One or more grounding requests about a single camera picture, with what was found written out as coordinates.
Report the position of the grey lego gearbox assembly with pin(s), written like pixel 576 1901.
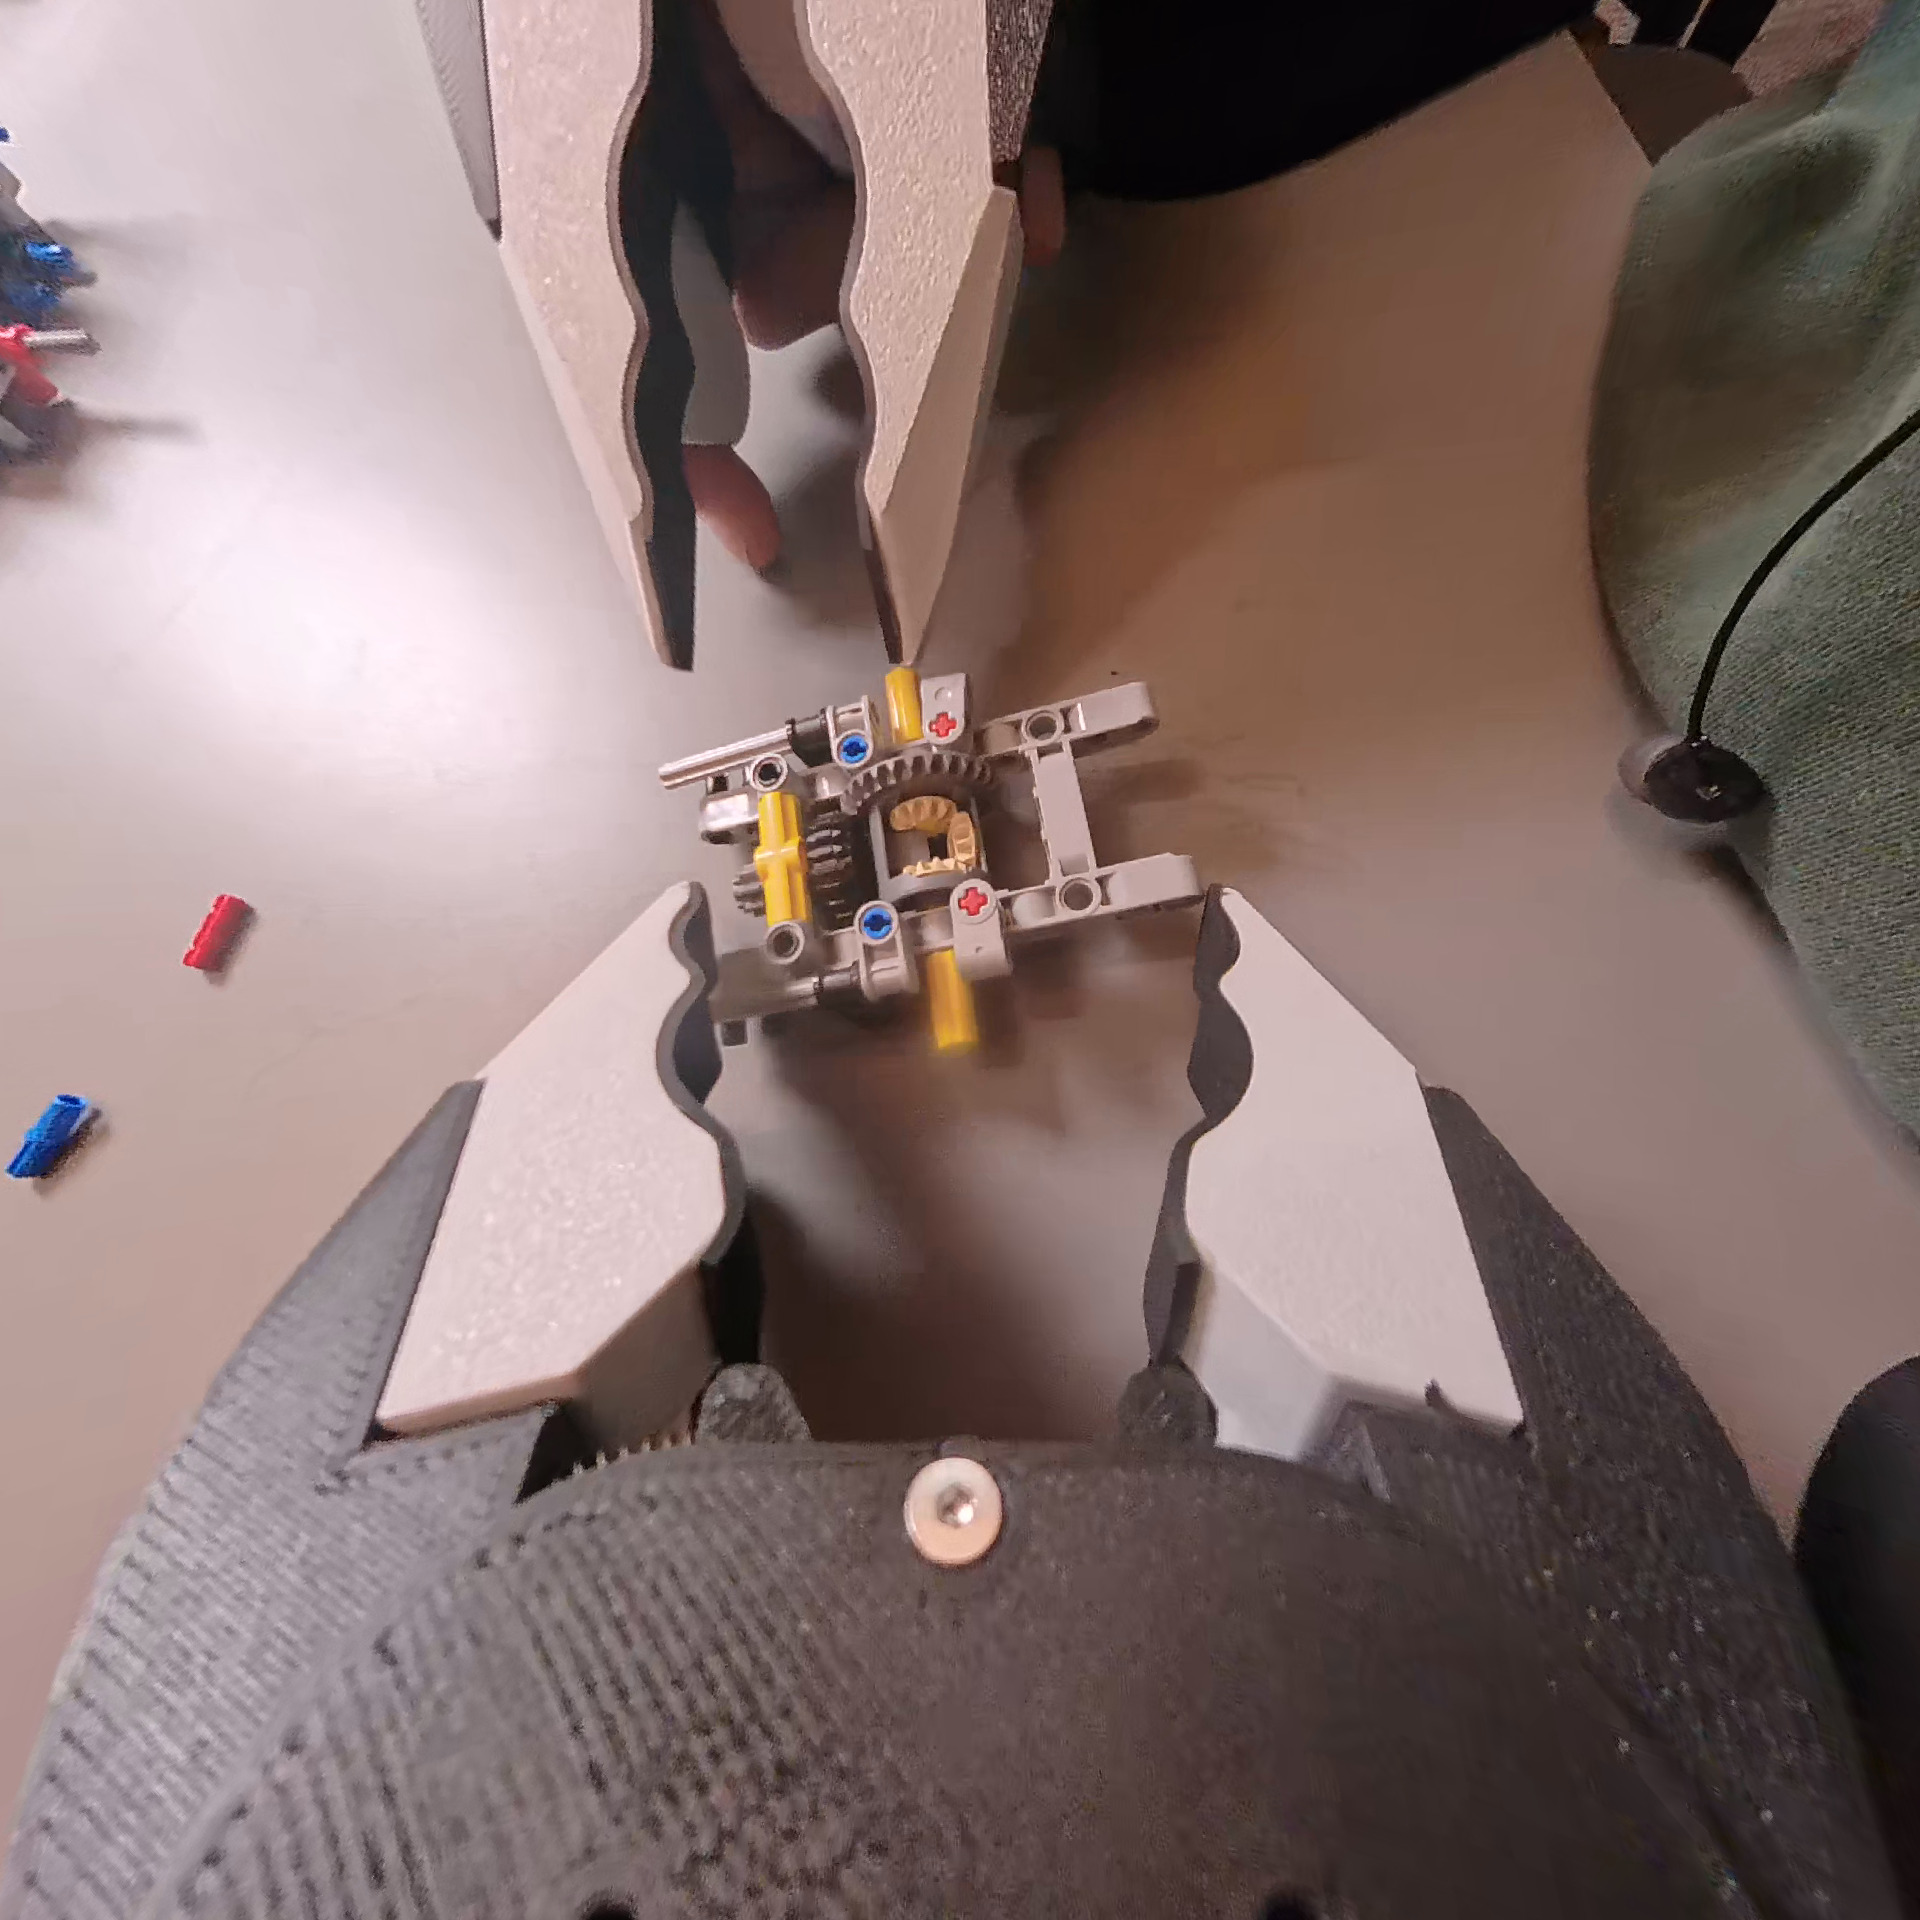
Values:
pixel 931 838

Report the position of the person's right hand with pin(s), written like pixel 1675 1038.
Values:
pixel 795 224

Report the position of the single red lego pin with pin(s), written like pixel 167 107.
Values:
pixel 220 933

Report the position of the black lego car chassis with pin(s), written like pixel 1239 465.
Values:
pixel 24 358

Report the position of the single blue lego pin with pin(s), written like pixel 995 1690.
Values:
pixel 51 1136

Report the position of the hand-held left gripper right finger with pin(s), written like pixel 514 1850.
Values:
pixel 1335 1201

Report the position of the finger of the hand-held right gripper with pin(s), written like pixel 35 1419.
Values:
pixel 931 299
pixel 563 224

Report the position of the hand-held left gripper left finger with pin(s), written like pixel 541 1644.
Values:
pixel 556 1201

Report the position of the person's green hoodie torso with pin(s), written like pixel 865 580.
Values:
pixel 1770 523

